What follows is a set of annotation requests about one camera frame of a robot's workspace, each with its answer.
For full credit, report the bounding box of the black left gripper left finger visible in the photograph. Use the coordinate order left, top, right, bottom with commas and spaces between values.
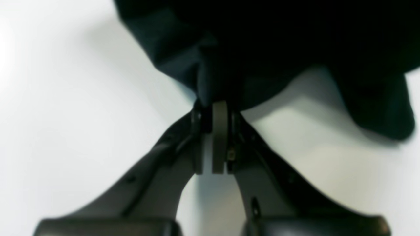
34, 105, 203, 236

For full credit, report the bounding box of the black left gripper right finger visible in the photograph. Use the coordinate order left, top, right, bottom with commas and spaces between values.
212, 101, 391, 236

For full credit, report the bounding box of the black T-shirt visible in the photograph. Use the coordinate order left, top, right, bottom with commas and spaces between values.
115, 0, 419, 141

